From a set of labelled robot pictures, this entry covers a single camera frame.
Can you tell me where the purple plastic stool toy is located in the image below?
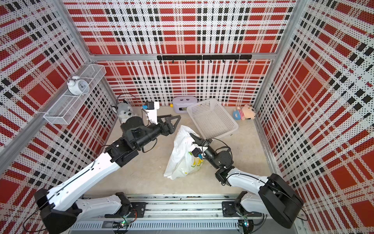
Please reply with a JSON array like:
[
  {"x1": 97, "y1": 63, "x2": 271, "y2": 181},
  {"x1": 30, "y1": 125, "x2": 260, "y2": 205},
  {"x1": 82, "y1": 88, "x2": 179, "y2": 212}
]
[{"x1": 171, "y1": 96, "x2": 197, "y2": 114}]

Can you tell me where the grey husky plush toy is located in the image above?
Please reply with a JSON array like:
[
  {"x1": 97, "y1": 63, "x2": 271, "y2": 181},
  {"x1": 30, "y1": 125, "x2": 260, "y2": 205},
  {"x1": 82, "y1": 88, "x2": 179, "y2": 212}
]
[{"x1": 111, "y1": 100, "x2": 138, "y2": 124}]

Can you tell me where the white plastic basket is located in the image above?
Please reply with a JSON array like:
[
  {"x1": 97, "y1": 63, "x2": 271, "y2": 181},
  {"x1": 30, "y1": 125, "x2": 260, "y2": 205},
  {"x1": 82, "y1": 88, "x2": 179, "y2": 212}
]
[{"x1": 187, "y1": 99, "x2": 239, "y2": 138}]

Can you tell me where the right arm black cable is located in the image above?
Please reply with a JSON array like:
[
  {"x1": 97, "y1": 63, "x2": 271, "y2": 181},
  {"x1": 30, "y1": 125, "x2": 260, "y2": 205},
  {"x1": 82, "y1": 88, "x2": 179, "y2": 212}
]
[{"x1": 211, "y1": 138, "x2": 234, "y2": 160}]

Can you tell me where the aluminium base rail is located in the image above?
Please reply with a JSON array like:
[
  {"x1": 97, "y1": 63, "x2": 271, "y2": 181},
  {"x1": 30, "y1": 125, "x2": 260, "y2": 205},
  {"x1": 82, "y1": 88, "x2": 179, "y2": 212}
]
[{"x1": 69, "y1": 194, "x2": 305, "y2": 234}]

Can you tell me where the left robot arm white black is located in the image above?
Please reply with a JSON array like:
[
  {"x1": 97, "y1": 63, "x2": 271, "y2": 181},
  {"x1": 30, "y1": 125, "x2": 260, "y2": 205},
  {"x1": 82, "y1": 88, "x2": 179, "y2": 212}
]
[{"x1": 34, "y1": 115, "x2": 181, "y2": 234}]

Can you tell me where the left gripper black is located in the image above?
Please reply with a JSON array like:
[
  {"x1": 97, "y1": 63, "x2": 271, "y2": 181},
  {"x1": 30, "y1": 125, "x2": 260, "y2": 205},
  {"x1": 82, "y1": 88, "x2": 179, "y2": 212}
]
[{"x1": 133, "y1": 114, "x2": 180, "y2": 151}]

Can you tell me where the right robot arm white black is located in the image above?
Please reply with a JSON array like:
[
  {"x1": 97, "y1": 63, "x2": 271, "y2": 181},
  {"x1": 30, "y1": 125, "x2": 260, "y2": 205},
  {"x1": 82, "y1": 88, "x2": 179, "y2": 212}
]
[{"x1": 190, "y1": 134, "x2": 304, "y2": 229}]

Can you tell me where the black wall hook rail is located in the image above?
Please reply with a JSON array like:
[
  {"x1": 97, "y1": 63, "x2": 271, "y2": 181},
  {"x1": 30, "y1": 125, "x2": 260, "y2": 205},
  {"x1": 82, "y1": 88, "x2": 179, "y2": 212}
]
[{"x1": 157, "y1": 54, "x2": 252, "y2": 62}]

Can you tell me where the white plastic bag lemon print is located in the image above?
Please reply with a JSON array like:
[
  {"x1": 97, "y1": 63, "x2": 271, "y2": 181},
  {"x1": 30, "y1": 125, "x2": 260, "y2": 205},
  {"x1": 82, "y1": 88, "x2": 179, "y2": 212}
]
[{"x1": 164, "y1": 125, "x2": 204, "y2": 180}]

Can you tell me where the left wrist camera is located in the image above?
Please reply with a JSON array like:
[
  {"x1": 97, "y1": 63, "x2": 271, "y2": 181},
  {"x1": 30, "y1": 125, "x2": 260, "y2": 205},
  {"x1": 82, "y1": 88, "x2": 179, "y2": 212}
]
[{"x1": 142, "y1": 101, "x2": 160, "y2": 125}]

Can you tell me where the white alarm clock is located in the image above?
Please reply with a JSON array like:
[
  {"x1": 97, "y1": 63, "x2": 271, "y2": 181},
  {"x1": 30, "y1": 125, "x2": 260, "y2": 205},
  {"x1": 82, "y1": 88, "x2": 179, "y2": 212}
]
[{"x1": 67, "y1": 76, "x2": 90, "y2": 96}]

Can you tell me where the white wire mesh shelf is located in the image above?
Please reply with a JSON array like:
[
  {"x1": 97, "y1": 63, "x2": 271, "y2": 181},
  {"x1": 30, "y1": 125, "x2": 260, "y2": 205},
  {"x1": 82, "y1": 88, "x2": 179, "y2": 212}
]
[{"x1": 43, "y1": 64, "x2": 106, "y2": 125}]

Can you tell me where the pink pig plush toy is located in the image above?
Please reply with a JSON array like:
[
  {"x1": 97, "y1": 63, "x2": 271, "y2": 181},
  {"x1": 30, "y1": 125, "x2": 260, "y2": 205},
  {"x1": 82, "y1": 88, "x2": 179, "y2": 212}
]
[{"x1": 233, "y1": 105, "x2": 256, "y2": 121}]

